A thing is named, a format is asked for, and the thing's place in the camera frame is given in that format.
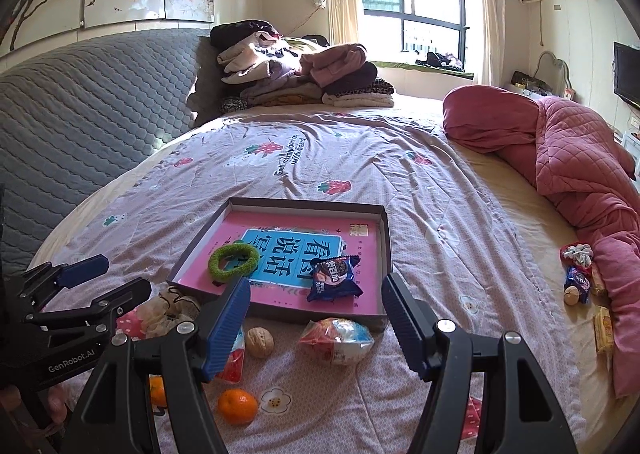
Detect pink and blue book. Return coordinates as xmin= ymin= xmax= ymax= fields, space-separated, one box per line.
xmin=182 ymin=211 xmax=383 ymax=317

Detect dark patterned bag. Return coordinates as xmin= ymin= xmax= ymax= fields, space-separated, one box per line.
xmin=512 ymin=70 xmax=551 ymax=90

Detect dark clothes on windowsill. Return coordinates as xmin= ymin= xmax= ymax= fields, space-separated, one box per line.
xmin=417 ymin=52 xmax=466 ymax=70

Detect white cabinet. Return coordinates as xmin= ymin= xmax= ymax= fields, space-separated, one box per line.
xmin=615 ymin=129 xmax=640 ymax=160

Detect blue cookie packet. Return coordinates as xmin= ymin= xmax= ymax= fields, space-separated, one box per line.
xmin=306 ymin=255 xmax=365 ymax=304

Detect orange tangerine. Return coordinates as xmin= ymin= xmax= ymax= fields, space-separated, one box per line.
xmin=149 ymin=375 xmax=168 ymax=409
xmin=217 ymin=388 xmax=259 ymax=425

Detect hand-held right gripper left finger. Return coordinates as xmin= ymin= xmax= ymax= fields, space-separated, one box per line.
xmin=55 ymin=275 xmax=253 ymax=454

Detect pile of folded clothes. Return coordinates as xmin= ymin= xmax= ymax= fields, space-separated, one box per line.
xmin=209 ymin=20 xmax=397 ymax=114

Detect yellow snack packet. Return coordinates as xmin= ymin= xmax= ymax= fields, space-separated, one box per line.
xmin=593 ymin=307 xmax=615 ymax=355

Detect green fuzzy hair scrunchie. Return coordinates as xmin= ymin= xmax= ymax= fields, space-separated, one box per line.
xmin=208 ymin=244 xmax=261 ymax=281

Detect small blue snack packet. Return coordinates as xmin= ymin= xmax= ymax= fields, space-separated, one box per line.
xmin=565 ymin=265 xmax=592 ymax=291

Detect blue and red egg toy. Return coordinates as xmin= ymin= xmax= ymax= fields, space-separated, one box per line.
xmin=298 ymin=317 xmax=375 ymax=366

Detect beige bed sheet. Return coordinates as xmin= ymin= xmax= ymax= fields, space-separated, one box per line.
xmin=442 ymin=131 xmax=626 ymax=415

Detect beige lace hair scrunchie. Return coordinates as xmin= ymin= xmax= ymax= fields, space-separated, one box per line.
xmin=137 ymin=285 xmax=201 ymax=337

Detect red and white egg toy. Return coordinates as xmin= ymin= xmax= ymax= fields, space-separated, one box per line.
xmin=215 ymin=327 xmax=247 ymax=383

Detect black flat television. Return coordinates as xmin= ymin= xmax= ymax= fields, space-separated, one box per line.
xmin=613 ymin=41 xmax=640 ymax=110

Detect pink quilted duvet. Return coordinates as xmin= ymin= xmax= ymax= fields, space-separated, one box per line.
xmin=442 ymin=84 xmax=640 ymax=400

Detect grey shallow cardboard box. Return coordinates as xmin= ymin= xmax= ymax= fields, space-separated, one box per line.
xmin=166 ymin=197 xmax=391 ymax=332

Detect air conditioner hose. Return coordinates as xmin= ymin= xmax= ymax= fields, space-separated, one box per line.
xmin=520 ymin=0 xmax=547 ymax=48

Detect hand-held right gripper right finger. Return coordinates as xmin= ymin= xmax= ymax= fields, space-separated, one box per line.
xmin=381 ymin=273 xmax=588 ymax=454

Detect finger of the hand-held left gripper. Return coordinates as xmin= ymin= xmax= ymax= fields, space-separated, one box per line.
xmin=25 ymin=278 xmax=152 ymax=335
xmin=7 ymin=255 xmax=110 ymax=310

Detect grey quilted headboard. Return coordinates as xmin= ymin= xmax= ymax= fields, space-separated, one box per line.
xmin=0 ymin=28 xmax=221 ymax=275

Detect white heart shaped chair back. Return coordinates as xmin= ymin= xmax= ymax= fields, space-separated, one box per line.
xmin=532 ymin=50 xmax=571 ymax=90

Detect dark framed window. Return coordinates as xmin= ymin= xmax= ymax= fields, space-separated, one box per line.
xmin=354 ymin=0 xmax=471 ymax=70

